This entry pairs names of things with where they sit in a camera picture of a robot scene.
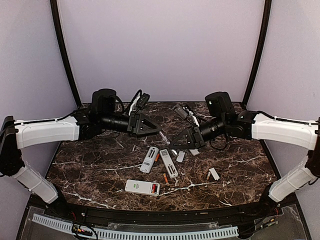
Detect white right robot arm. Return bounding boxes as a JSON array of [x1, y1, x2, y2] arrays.
[[169, 110, 320, 217]]

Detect white battery cover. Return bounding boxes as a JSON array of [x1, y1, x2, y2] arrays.
[[176, 151, 186, 163], [209, 167, 220, 181], [189, 149, 200, 156]]

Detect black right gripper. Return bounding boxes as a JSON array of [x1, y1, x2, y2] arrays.
[[168, 114, 227, 150]]

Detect black left rear frame post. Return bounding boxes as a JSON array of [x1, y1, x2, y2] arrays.
[[49, 0, 82, 108]]

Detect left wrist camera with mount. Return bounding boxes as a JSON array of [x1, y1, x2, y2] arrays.
[[91, 89, 152, 118]]

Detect black right rear frame post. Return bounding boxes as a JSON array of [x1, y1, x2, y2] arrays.
[[241, 0, 272, 109]]

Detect orange AA battery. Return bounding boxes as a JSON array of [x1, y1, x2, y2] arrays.
[[155, 153, 160, 162]]

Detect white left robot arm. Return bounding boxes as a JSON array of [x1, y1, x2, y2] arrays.
[[0, 112, 162, 218]]

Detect black curved front rail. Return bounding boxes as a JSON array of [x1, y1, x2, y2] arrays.
[[27, 194, 298, 226]]

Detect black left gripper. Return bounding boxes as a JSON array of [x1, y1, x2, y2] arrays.
[[100, 111, 163, 139]]

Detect white remote with QR label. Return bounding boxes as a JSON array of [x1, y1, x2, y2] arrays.
[[159, 149, 179, 179]]

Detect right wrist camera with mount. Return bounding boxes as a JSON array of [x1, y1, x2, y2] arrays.
[[173, 91, 237, 127]]

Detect orange battery of QR remote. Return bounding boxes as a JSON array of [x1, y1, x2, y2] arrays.
[[163, 173, 169, 184]]

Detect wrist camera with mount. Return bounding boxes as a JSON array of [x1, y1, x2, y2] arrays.
[[91, 89, 152, 118], [173, 91, 237, 127]]

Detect white remote with battery compartment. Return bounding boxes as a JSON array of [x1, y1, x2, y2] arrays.
[[139, 146, 159, 174]]

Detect white slotted cable duct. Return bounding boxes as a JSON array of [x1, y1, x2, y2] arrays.
[[32, 213, 239, 240]]

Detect white remote with green buttons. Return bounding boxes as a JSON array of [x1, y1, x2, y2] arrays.
[[124, 179, 160, 196]]

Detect clear handled screwdriver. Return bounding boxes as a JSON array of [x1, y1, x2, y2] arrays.
[[159, 132, 170, 145]]

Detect red batteries in green-button remote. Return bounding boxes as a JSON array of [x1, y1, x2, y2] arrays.
[[151, 183, 158, 194]]

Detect black frame post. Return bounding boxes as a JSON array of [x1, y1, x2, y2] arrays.
[[49, 0, 82, 108], [241, 0, 272, 109]]

